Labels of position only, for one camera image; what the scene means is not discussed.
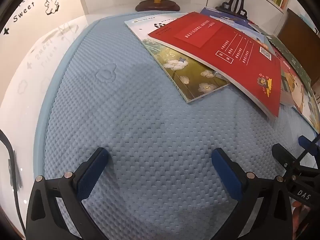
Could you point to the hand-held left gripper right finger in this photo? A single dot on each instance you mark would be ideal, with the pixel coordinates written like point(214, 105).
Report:
point(226, 175)

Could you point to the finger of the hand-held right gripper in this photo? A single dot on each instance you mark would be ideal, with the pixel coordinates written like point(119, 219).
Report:
point(308, 143)
point(282, 155)

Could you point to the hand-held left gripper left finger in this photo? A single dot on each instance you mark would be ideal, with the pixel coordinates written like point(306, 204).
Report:
point(92, 175)

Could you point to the salmon red poet cover book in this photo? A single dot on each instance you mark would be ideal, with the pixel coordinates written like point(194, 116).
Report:
point(295, 90)

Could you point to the green cover book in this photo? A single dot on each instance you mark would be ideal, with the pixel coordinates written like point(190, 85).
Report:
point(290, 52)

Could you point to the olive floral cover book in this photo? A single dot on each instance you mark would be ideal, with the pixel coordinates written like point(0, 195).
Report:
point(190, 80)

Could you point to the light blue cartoon cover book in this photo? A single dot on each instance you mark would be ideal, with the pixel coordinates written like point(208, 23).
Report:
point(257, 33)

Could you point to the thick red cover book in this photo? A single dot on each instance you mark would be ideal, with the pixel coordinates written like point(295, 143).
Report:
point(212, 45)

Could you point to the dark blue cover book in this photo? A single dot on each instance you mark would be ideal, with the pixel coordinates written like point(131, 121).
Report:
point(215, 12)

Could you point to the person's right hand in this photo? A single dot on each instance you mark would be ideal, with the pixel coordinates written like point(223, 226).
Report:
point(300, 220)

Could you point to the light blue textured mat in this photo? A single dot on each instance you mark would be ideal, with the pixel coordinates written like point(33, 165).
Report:
point(137, 130)

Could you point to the brown wooden cabinet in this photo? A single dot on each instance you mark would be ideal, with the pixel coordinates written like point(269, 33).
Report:
point(297, 27)

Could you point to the black carved fan stand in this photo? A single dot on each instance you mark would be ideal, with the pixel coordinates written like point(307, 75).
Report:
point(236, 1)

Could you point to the black star wall sticker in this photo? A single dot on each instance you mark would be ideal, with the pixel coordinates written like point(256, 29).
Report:
point(6, 31)

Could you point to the black lettering wall sticker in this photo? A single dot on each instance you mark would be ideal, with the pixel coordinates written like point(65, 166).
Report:
point(16, 18)

